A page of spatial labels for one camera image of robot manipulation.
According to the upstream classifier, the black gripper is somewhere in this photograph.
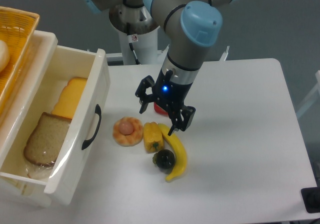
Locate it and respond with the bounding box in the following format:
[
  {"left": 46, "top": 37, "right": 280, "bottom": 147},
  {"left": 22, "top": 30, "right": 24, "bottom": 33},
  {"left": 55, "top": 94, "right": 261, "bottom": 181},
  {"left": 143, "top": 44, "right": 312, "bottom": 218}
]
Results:
[{"left": 135, "top": 54, "right": 203, "bottom": 136}]

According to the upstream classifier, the fried egg bread toy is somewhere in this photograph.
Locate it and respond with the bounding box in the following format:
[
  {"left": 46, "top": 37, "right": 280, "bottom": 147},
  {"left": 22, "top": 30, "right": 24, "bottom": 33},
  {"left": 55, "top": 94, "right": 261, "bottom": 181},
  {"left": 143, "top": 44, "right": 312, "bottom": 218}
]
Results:
[{"left": 112, "top": 116, "right": 143, "bottom": 147}]

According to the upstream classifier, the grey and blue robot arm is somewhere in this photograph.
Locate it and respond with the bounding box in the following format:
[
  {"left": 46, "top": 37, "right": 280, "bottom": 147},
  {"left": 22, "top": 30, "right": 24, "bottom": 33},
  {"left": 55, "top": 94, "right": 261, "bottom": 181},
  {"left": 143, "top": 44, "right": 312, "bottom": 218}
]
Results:
[{"left": 86, "top": 0, "right": 236, "bottom": 133}]

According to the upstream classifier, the red bell pepper toy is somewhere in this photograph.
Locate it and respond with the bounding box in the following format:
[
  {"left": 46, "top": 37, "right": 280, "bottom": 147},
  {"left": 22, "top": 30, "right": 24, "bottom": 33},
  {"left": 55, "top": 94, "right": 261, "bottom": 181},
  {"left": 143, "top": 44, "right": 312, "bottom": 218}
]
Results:
[{"left": 153, "top": 102, "right": 169, "bottom": 116}]

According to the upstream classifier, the yellow bell pepper toy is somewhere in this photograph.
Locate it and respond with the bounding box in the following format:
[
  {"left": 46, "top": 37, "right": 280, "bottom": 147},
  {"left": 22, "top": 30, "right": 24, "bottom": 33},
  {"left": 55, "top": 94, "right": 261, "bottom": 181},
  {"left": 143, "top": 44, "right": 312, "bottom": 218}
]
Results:
[{"left": 143, "top": 122, "right": 165, "bottom": 153}]

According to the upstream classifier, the dark green round vegetable toy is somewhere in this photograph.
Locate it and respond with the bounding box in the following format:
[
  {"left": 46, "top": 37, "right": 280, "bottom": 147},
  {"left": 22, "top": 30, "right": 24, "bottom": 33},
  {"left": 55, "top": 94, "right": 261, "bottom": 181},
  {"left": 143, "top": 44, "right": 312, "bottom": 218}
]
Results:
[{"left": 152, "top": 149, "right": 176, "bottom": 174}]

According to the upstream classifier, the yellow banana toy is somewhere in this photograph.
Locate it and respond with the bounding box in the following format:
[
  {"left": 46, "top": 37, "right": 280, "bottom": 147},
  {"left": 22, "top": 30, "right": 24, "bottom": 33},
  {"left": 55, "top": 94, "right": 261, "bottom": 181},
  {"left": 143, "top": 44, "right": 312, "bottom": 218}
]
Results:
[{"left": 157, "top": 123, "right": 188, "bottom": 183}]

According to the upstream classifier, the yellow cake slice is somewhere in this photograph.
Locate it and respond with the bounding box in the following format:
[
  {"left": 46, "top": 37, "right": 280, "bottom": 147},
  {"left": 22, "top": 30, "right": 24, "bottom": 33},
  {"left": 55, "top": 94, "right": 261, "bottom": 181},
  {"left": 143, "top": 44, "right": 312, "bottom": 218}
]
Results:
[{"left": 51, "top": 77, "right": 87, "bottom": 119}]

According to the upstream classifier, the white plastic drawer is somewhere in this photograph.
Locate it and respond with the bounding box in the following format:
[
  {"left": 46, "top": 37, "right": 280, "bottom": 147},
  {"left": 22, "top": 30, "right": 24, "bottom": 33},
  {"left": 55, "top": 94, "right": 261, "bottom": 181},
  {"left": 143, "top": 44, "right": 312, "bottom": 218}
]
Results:
[{"left": 0, "top": 44, "right": 111, "bottom": 207}]

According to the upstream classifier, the brown bread slice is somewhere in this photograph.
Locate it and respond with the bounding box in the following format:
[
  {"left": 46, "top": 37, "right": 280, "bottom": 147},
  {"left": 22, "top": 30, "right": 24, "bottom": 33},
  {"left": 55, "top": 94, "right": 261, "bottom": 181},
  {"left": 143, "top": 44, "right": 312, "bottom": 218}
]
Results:
[{"left": 23, "top": 112, "right": 72, "bottom": 168}]

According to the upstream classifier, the yellow woven basket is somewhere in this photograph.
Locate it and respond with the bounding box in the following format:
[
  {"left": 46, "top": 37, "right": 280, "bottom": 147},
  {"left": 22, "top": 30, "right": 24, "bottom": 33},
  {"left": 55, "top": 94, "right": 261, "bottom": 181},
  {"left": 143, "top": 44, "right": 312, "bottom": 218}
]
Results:
[{"left": 0, "top": 6, "right": 40, "bottom": 112}]

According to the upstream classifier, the white bun in basket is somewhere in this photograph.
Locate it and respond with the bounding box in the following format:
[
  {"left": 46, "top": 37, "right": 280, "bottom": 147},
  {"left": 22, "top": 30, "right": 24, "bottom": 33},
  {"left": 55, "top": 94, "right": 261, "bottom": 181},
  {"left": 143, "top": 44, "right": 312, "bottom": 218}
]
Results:
[{"left": 0, "top": 40, "right": 10, "bottom": 72}]

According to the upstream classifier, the black device at table edge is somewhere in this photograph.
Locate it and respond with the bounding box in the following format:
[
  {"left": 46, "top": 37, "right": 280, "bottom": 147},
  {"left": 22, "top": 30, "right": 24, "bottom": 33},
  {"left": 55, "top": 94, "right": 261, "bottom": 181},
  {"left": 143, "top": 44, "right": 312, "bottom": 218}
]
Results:
[{"left": 300, "top": 187, "right": 320, "bottom": 214}]

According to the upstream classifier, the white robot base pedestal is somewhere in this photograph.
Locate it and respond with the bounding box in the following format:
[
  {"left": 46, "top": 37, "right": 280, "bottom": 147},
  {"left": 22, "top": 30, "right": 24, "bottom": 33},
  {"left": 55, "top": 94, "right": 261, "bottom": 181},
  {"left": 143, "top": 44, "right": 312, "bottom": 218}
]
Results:
[{"left": 108, "top": 3, "right": 161, "bottom": 65}]

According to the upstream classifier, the black drawer handle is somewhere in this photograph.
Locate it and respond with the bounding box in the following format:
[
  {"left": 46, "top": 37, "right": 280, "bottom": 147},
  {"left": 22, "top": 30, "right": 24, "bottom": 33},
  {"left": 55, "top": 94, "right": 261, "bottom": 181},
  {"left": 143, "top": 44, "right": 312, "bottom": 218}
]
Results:
[{"left": 81, "top": 104, "right": 102, "bottom": 150}]

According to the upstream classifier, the white drawer cabinet frame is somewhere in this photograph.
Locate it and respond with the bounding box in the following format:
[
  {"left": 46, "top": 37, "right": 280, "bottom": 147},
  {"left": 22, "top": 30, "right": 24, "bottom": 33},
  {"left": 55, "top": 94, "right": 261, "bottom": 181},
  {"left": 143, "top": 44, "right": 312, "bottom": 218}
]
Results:
[{"left": 0, "top": 30, "right": 58, "bottom": 207}]

